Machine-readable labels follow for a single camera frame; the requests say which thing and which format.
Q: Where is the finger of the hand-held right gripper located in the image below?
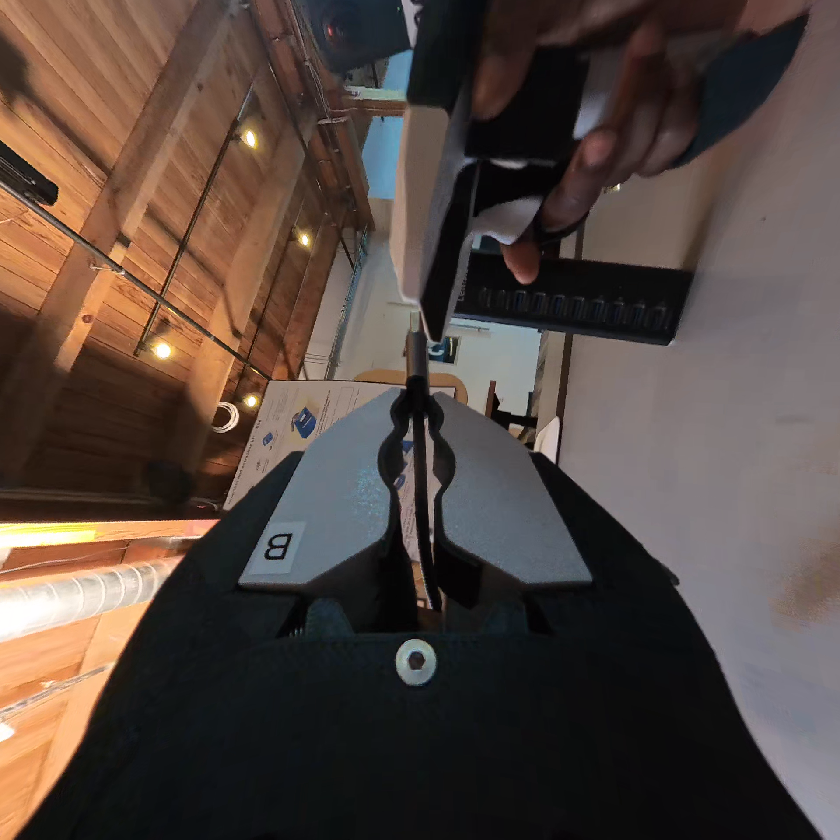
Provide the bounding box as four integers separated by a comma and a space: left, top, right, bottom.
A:
420, 161, 483, 343
392, 104, 475, 311

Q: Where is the printed instruction board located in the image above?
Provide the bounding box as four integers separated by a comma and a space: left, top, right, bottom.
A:
223, 369, 470, 514

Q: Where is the black ceiling fixture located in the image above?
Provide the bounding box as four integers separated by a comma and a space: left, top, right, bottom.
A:
0, 140, 60, 206

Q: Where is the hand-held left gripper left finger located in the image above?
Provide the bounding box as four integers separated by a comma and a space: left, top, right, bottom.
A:
238, 387, 417, 592

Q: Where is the silver ventilation duct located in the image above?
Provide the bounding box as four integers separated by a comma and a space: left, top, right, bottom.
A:
0, 556, 181, 645

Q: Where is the person's right hand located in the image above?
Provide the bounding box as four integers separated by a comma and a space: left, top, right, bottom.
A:
471, 0, 750, 285

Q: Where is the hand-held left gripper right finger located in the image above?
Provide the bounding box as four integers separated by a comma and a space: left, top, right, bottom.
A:
427, 391, 595, 608

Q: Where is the black usb hub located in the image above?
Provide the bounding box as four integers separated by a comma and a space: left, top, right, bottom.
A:
453, 252, 695, 347

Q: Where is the black braided usb cable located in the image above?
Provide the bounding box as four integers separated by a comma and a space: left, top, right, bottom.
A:
403, 310, 445, 613

